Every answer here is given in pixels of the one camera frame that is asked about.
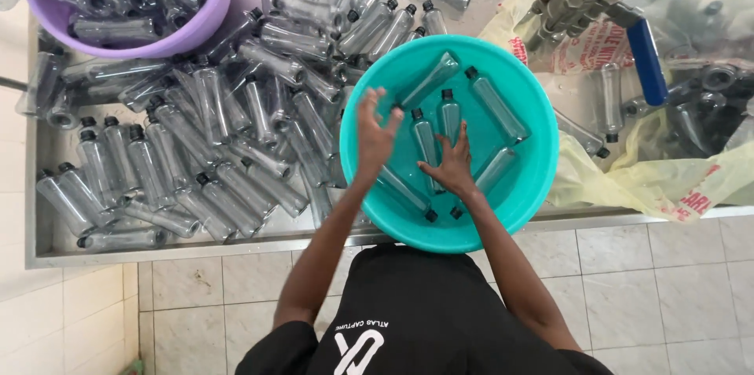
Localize person's right hand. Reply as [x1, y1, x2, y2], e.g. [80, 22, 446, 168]
[418, 121, 477, 196]

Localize bagged mass of empty bottles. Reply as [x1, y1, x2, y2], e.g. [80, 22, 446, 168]
[621, 0, 754, 159]

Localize metal valve with blue handle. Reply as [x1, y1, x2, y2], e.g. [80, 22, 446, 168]
[523, 0, 670, 107]

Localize purple plastic bucket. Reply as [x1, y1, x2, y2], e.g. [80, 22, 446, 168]
[26, 0, 234, 60]

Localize clear bottle with black cap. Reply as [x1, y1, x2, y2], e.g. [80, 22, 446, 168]
[600, 62, 623, 144]
[554, 109, 611, 159]

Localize set of capped wet bottles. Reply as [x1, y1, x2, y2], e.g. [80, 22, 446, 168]
[377, 50, 531, 224]

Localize teal plastic basin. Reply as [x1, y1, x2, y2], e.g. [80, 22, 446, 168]
[340, 35, 560, 254]

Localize stainless steel tray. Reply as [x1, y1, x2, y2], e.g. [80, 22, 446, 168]
[25, 0, 754, 270]

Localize yellow printed plastic bag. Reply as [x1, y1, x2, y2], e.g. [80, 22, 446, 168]
[477, 0, 754, 224]

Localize person's left hand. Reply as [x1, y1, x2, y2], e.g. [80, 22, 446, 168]
[356, 88, 405, 174]

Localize heap of clear plastic bottles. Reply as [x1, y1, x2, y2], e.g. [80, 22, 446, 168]
[16, 0, 476, 247]

